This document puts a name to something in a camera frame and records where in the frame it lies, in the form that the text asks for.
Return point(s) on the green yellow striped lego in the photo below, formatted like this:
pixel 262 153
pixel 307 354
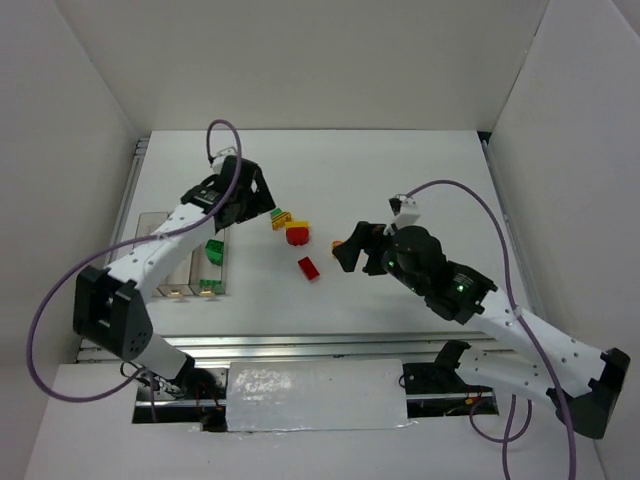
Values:
pixel 279 218

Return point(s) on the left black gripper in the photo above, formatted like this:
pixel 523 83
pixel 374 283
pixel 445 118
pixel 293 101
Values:
pixel 247 198

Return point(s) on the white taped panel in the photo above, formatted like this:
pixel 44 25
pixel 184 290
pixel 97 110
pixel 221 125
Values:
pixel 325 395

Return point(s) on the clear container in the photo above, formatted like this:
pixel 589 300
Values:
pixel 149 222
pixel 178 283
pixel 203 269

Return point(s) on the clear container middle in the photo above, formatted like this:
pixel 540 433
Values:
pixel 178 283

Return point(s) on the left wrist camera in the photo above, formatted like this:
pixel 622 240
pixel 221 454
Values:
pixel 220 155

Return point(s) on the yellow red lego stack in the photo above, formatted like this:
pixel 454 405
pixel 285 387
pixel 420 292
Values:
pixel 297 233

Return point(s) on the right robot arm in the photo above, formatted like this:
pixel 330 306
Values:
pixel 581 383

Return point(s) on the aluminium frame rail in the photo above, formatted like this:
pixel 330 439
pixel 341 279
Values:
pixel 333 179

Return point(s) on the green lego piece separated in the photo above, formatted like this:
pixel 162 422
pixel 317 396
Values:
pixel 211 286

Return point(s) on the clear container left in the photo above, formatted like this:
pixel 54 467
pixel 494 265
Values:
pixel 149 222

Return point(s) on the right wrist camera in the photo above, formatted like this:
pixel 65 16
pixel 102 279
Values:
pixel 405 211

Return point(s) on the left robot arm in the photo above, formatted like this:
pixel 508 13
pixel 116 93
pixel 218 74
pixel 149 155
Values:
pixel 110 304

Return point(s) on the red lego brick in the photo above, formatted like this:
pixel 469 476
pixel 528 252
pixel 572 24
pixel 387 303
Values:
pixel 309 269

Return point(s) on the clear container right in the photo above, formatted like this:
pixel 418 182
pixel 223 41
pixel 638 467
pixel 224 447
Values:
pixel 203 269

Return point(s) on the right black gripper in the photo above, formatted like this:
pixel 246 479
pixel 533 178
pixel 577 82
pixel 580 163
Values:
pixel 373 248

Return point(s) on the green printed lego brick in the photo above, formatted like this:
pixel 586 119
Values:
pixel 214 251

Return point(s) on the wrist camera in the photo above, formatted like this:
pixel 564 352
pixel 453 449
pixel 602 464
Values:
pixel 220 155
pixel 405 211

